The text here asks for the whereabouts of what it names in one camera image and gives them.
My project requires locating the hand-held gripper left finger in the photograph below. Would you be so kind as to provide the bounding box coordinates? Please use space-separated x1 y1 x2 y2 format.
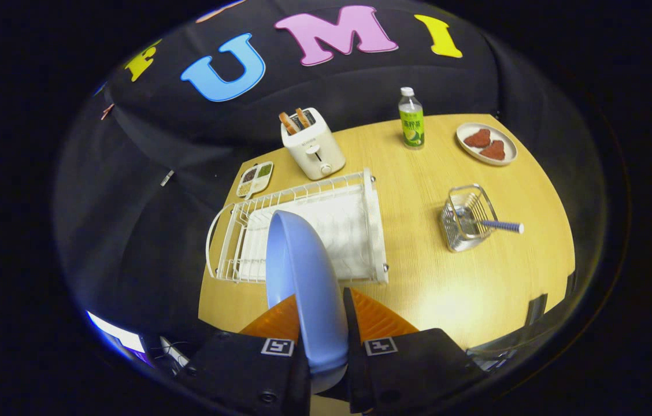
184 294 310 416

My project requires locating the white wire dish rack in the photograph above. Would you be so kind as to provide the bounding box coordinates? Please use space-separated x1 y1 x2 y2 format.
206 168 389 285

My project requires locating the small white plate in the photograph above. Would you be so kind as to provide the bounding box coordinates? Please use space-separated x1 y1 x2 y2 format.
456 122 518 166

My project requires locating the metal wire basket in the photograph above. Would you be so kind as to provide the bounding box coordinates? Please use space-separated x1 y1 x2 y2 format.
440 184 499 252

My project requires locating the metal spoon with striped handle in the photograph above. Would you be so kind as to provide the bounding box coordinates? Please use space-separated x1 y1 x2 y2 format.
456 208 525 235

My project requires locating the white toaster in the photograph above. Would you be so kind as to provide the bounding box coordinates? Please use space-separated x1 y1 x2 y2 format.
280 107 346 181

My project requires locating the divided seasoning tray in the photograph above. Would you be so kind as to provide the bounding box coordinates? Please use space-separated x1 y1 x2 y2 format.
236 161 274 200

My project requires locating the blue plate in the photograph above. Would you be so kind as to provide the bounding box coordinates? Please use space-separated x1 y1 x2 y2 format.
265 210 350 393

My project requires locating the green label drink bottle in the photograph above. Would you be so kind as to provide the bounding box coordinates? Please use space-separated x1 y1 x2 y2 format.
398 87 425 150

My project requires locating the red meat piece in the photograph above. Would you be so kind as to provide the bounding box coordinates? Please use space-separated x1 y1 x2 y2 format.
480 139 506 161
464 128 492 148

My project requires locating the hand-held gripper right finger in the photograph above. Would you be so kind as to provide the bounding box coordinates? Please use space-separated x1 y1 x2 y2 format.
342 287 486 414

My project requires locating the computer monitor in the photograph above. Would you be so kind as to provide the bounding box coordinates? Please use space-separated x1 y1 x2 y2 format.
86 311 147 354

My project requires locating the black backdrop cloth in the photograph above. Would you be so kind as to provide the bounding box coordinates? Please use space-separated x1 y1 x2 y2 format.
53 0 610 353

